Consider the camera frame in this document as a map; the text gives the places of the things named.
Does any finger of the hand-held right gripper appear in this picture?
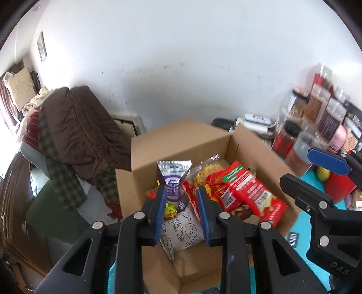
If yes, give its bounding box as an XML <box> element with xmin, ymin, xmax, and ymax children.
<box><xmin>307</xmin><ymin>147</ymin><xmax>362</xmax><ymax>195</ymax></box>
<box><xmin>279</xmin><ymin>173</ymin><xmax>362</xmax><ymax>227</ymax></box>

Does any grey chair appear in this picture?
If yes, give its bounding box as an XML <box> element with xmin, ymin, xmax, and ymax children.
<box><xmin>20</xmin><ymin>141</ymin><xmax>125</xmax><ymax>227</ymax></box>

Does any yellow green lemon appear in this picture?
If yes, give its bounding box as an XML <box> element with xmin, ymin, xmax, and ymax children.
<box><xmin>316</xmin><ymin>166</ymin><xmax>331</xmax><ymax>181</ymax></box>

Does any white framed panel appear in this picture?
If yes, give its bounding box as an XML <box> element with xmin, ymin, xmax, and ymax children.
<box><xmin>110</xmin><ymin>113</ymin><xmax>148</xmax><ymax>136</ymax></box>

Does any brown quilted jacket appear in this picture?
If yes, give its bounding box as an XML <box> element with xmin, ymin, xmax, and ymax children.
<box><xmin>38</xmin><ymin>85</ymin><xmax>133</xmax><ymax>221</ymax></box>

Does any yellow green lollipop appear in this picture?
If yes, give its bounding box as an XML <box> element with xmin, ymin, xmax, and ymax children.
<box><xmin>164</xmin><ymin>202</ymin><xmax>179</xmax><ymax>220</ymax></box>

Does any framed wall picture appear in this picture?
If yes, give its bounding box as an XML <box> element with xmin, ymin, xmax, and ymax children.
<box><xmin>37</xmin><ymin>31</ymin><xmax>47</xmax><ymax>63</ymax></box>

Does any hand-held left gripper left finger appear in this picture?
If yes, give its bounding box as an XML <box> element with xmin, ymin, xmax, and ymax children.
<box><xmin>34</xmin><ymin>185</ymin><xmax>168</xmax><ymax>294</ymax></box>

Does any cream clothes pile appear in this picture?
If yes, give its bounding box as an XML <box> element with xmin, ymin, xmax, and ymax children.
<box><xmin>23</xmin><ymin>87</ymin><xmax>54</xmax><ymax>116</ymax></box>

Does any yellow noodle snack bag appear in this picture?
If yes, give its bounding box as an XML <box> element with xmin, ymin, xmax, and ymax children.
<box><xmin>188</xmin><ymin>154</ymin><xmax>224</xmax><ymax>187</ymax></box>

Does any pink bottle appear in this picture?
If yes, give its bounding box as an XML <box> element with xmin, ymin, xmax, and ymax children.
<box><xmin>329</xmin><ymin>124</ymin><xmax>348</xmax><ymax>154</ymax></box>

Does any white patterned snack bag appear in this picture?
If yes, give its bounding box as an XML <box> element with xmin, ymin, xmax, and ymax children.
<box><xmin>160</xmin><ymin>209</ymin><xmax>205</xmax><ymax>261</ymax></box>

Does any cluster of clear plastic jars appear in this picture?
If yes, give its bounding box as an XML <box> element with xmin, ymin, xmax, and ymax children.
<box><xmin>271</xmin><ymin>64</ymin><xmax>351</xmax><ymax>176</ymax></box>

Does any long red green-band packet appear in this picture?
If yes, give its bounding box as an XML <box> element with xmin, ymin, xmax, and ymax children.
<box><xmin>221</xmin><ymin>162</ymin><xmax>287</xmax><ymax>228</ymax></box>

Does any red striped garment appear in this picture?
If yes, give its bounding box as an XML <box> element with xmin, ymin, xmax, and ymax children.
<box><xmin>21</xmin><ymin>111</ymin><xmax>43</xmax><ymax>149</ymax></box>

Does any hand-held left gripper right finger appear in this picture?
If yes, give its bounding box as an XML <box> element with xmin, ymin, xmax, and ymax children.
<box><xmin>196</xmin><ymin>187</ymin><xmax>330</xmax><ymax>294</ymax></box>

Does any purple silver snack packet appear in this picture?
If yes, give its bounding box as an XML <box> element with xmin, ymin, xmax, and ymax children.
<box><xmin>157</xmin><ymin>160</ymin><xmax>193</xmax><ymax>212</ymax></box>

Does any cream padded board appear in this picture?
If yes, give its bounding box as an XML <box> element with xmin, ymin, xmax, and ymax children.
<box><xmin>6</xmin><ymin>66</ymin><xmax>36</xmax><ymax>112</ymax></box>

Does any brown curtain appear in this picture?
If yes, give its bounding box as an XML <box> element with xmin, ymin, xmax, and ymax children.
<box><xmin>0</xmin><ymin>64</ymin><xmax>23</xmax><ymax>128</ymax></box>

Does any cardboard box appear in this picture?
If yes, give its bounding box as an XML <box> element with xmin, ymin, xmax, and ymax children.
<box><xmin>115</xmin><ymin>119</ymin><xmax>300</xmax><ymax>294</ymax></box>

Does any stack of flattened cardboard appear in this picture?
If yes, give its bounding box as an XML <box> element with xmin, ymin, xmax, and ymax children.
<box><xmin>0</xmin><ymin>154</ymin><xmax>54</xmax><ymax>276</ymax></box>

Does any red plastic bottle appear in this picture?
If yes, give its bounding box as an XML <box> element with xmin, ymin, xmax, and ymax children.
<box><xmin>325</xmin><ymin>171</ymin><xmax>357</xmax><ymax>204</ymax></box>

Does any pile of papers and books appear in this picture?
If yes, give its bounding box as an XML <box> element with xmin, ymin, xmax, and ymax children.
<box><xmin>212</xmin><ymin>118</ymin><xmax>276</xmax><ymax>142</ymax></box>

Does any black stand-up pouch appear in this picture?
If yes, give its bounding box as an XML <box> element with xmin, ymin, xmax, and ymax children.
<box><xmin>343</xmin><ymin>103</ymin><xmax>362</xmax><ymax>153</ymax></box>

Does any brown chocolate packet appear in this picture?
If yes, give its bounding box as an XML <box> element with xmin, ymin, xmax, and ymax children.
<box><xmin>230</xmin><ymin>206</ymin><xmax>256</xmax><ymax>221</ymax></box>

